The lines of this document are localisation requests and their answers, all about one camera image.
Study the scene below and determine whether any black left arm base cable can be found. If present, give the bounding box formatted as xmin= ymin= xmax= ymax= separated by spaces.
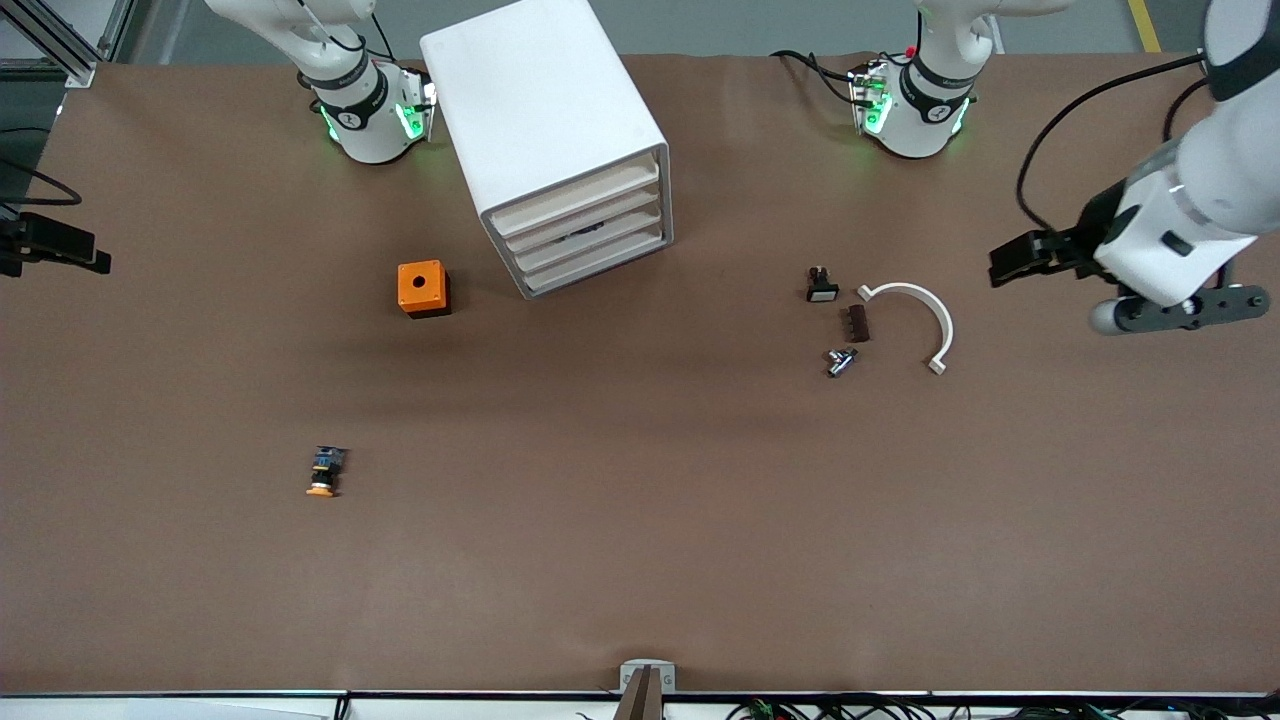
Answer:
xmin=770 ymin=50 xmax=863 ymax=106

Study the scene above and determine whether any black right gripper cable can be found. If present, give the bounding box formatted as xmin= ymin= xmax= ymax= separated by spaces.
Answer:
xmin=0 ymin=158 xmax=83 ymax=208

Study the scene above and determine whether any white table edge rail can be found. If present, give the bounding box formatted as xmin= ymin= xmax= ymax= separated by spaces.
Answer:
xmin=0 ymin=690 xmax=1280 ymax=720

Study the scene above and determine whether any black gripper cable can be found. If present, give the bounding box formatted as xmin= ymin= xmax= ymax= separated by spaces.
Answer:
xmin=1017 ymin=53 xmax=1209 ymax=236
xmin=0 ymin=158 xmax=83 ymax=208

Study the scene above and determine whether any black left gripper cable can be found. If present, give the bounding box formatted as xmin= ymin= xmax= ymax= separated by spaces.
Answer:
xmin=1017 ymin=53 xmax=1209 ymax=236

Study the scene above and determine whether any orange push button switch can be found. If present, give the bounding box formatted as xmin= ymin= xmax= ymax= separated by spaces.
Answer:
xmin=306 ymin=446 xmax=349 ymax=498

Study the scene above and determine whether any aluminium frame profile with foot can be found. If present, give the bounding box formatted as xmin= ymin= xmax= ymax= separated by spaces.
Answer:
xmin=0 ymin=0 xmax=98 ymax=89

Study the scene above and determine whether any white cabinet drawer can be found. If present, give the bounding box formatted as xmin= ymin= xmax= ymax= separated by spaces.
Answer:
xmin=512 ymin=212 xmax=665 ymax=284
xmin=502 ymin=186 xmax=663 ymax=261
xmin=522 ymin=236 xmax=668 ymax=297

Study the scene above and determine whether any white drawer cabinet shell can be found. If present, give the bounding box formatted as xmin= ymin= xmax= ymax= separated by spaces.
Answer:
xmin=419 ymin=0 xmax=674 ymax=301

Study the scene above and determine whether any white semicircular bracket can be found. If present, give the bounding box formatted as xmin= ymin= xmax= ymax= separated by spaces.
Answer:
xmin=857 ymin=282 xmax=955 ymax=376

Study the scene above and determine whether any orange button enclosure box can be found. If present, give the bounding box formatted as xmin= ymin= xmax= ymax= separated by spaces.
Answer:
xmin=397 ymin=260 xmax=452 ymax=319

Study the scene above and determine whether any tangled black cable bundle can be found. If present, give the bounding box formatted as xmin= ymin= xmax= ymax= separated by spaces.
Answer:
xmin=725 ymin=698 xmax=1280 ymax=720

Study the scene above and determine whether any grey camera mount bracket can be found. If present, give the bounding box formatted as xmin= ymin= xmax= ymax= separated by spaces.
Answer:
xmin=619 ymin=659 xmax=677 ymax=720

